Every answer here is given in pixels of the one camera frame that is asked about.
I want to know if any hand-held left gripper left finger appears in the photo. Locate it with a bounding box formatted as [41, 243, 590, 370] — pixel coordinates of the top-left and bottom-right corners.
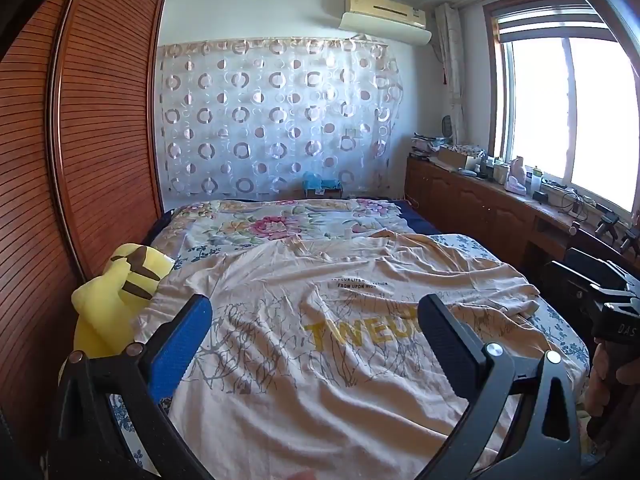
[50, 294, 213, 480]

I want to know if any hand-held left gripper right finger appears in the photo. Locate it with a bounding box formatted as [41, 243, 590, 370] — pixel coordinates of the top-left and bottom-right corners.
[417, 294, 583, 480]

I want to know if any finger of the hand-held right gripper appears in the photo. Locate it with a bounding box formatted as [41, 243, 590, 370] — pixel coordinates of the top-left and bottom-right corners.
[567, 247, 632, 291]
[542, 260, 603, 331]

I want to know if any beige printed t-shirt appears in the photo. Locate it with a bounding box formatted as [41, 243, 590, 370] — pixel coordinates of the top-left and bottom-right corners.
[132, 230, 586, 480]

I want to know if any person's right hand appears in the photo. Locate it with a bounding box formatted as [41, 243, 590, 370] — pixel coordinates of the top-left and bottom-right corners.
[585, 337, 640, 418]

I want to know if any yellow plush toy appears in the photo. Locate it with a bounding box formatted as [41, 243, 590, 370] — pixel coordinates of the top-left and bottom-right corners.
[71, 243, 176, 366]

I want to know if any wooden cabinet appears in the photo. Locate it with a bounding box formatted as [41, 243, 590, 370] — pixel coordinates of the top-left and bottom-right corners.
[404, 155, 640, 281]

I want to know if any pink detergent bottle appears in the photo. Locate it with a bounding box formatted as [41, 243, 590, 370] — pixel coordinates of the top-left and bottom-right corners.
[505, 156, 529, 196]

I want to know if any floral quilt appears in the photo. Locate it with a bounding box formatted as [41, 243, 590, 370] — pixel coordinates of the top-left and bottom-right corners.
[150, 199, 441, 261]

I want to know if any open cardboard box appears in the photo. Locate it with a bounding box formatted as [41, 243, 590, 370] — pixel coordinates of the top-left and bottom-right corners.
[437, 146, 483, 171]

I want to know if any wooden framed window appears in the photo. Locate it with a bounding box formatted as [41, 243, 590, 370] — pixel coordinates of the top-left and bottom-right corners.
[482, 0, 640, 221]

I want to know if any pile of papers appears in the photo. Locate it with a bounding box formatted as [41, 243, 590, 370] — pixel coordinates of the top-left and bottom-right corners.
[410, 132, 446, 161]

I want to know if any blue package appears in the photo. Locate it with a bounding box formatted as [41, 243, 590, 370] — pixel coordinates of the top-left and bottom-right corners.
[301, 171, 346, 196]

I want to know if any wooden slatted wardrobe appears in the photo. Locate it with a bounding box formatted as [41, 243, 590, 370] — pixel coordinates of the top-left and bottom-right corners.
[0, 0, 168, 480]

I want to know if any circle patterned sheer curtain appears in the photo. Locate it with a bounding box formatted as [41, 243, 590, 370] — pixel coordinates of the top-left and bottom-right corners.
[157, 36, 406, 201]

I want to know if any white window curtain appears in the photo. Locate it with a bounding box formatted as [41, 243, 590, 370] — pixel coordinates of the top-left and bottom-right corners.
[434, 2, 468, 146]

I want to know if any beige air conditioner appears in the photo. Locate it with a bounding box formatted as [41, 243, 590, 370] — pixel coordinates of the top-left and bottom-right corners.
[347, 0, 427, 28]

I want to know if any tangle of cables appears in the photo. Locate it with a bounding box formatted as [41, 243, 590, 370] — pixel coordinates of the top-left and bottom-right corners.
[545, 180, 596, 221]

